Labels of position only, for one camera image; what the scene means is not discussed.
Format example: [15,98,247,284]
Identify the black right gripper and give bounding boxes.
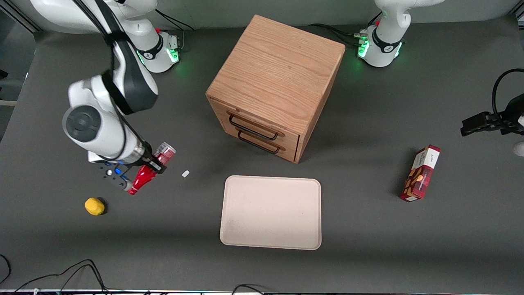
[139,152,168,175]

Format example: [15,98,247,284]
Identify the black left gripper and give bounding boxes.
[461,93,524,137]

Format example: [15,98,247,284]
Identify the red coke bottle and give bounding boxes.
[127,142,177,195]

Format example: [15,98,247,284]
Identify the beige plastic tray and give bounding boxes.
[219,175,323,251]

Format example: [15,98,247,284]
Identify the yellow lemon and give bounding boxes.
[84,197,106,216]

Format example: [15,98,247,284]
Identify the red cookie box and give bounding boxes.
[400,145,442,202]

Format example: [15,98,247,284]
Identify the wooden drawer cabinet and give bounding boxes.
[205,14,346,164]

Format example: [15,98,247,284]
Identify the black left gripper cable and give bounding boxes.
[492,68,524,120]

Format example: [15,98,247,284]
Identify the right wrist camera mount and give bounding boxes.
[97,161,134,191]

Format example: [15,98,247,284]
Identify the black metal drawer handle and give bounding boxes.
[237,130,284,155]
[228,112,280,141]

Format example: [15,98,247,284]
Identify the black looped table-edge cable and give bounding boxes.
[14,259,108,294]

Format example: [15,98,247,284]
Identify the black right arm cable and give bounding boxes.
[73,0,128,161]

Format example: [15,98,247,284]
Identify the black short table-edge cable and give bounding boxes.
[231,284,267,295]

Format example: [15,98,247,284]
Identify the black right base cable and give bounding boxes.
[154,9,194,50]

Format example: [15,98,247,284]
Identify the black base cable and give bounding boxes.
[154,9,194,50]
[307,11,384,48]

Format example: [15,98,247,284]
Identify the black left base cable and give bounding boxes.
[307,11,384,48]

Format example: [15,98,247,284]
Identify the black curved table-edge cable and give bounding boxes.
[0,254,11,286]

